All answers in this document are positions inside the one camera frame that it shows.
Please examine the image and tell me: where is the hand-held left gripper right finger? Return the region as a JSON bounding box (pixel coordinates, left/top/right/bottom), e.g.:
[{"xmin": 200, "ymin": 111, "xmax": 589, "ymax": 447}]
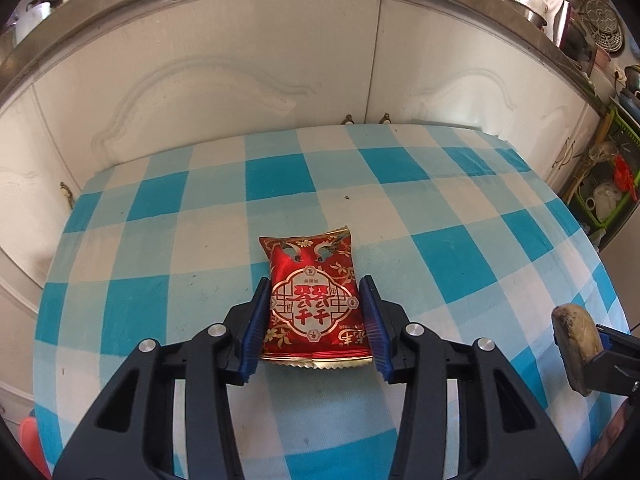
[{"xmin": 357, "ymin": 275, "xmax": 583, "ymax": 480}]

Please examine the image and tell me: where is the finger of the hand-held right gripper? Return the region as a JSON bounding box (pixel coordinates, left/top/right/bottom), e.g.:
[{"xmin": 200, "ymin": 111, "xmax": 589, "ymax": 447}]
[{"xmin": 585, "ymin": 324, "xmax": 640, "ymax": 397}]

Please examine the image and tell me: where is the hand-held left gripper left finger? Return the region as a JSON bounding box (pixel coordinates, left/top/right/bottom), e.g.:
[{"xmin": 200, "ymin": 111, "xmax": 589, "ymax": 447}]
[{"xmin": 52, "ymin": 276, "xmax": 273, "ymax": 480}]

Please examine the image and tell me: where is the brown oval lump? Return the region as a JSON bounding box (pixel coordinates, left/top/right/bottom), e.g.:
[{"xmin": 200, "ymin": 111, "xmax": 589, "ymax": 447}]
[{"xmin": 551, "ymin": 302, "xmax": 601, "ymax": 398}]

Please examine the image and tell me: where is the red snack packet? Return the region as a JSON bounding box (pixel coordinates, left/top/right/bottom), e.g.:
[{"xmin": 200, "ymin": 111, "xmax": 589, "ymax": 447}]
[{"xmin": 257, "ymin": 227, "xmax": 375, "ymax": 372}]

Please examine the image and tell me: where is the pink plastic basin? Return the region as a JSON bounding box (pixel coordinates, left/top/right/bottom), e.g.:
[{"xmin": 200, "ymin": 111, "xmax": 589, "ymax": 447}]
[{"xmin": 19, "ymin": 410, "xmax": 53, "ymax": 480}]

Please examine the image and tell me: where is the person's right hand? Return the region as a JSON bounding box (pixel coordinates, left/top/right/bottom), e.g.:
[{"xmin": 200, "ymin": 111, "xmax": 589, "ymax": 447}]
[{"xmin": 582, "ymin": 402, "xmax": 633, "ymax": 478}]

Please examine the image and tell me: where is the blue white checked tablecloth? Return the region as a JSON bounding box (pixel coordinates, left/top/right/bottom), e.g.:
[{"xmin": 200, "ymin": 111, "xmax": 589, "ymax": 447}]
[{"xmin": 32, "ymin": 121, "xmax": 632, "ymax": 480}]

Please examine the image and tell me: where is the white teapot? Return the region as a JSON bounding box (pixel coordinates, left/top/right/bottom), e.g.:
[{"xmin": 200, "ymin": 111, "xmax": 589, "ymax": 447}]
[{"xmin": 582, "ymin": 182, "xmax": 626, "ymax": 221}]

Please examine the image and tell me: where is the red plastic bag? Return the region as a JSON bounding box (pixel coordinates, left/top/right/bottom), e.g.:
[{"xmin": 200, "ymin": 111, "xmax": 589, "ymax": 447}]
[{"xmin": 614, "ymin": 155, "xmax": 638, "ymax": 196}]

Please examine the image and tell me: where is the white cabinet door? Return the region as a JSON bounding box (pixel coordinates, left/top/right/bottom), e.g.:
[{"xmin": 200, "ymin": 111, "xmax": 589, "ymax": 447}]
[
  {"xmin": 0, "ymin": 87, "xmax": 81, "ymax": 291},
  {"xmin": 562, "ymin": 92, "xmax": 607, "ymax": 201},
  {"xmin": 0, "ymin": 280, "xmax": 48, "ymax": 406},
  {"xmin": 30, "ymin": 0, "xmax": 383, "ymax": 193},
  {"xmin": 515, "ymin": 55, "xmax": 571, "ymax": 181},
  {"xmin": 365, "ymin": 0, "xmax": 551, "ymax": 136}
]

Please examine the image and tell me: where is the green dish rack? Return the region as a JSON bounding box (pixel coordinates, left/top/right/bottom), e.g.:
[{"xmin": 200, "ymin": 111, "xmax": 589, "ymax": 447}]
[{"xmin": 567, "ymin": 105, "xmax": 640, "ymax": 228}]

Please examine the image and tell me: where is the round steel steamer rack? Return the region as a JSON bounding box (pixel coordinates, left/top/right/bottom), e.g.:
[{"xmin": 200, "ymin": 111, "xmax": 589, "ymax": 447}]
[{"xmin": 577, "ymin": 0, "xmax": 626, "ymax": 56}]

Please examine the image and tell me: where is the steel basin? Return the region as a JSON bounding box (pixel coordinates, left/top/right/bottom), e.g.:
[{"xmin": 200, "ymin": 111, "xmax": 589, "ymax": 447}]
[{"xmin": 492, "ymin": 0, "xmax": 551, "ymax": 31}]

